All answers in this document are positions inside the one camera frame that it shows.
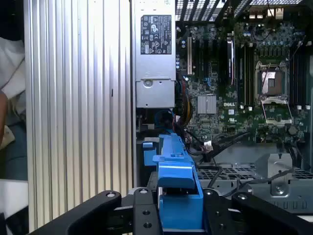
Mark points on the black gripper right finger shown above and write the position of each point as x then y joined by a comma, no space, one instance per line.
220,218

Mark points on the perforated metal disk bay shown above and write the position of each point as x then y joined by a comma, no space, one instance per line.
281,193

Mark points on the open black PC case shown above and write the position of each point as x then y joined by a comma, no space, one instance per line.
195,9

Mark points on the CPU socket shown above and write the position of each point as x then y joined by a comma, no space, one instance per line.
271,83

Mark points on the small silver chipset heatsink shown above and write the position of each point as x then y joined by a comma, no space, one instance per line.
207,104

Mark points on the black RAM slot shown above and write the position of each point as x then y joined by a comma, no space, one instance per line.
241,73
295,73
250,73
304,73

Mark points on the thin metal locking lever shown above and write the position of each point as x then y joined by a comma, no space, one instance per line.
265,76

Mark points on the metal socket cover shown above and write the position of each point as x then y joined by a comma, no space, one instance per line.
278,121

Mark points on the white expansion slot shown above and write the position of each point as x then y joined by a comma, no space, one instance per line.
189,56

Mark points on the silver power supply unit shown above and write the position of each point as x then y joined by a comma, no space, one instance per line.
154,68

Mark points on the green Dell motherboard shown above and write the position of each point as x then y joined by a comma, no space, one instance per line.
220,122

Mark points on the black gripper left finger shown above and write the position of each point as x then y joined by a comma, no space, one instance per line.
144,215

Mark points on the person's white shirt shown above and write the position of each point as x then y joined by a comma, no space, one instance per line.
12,68

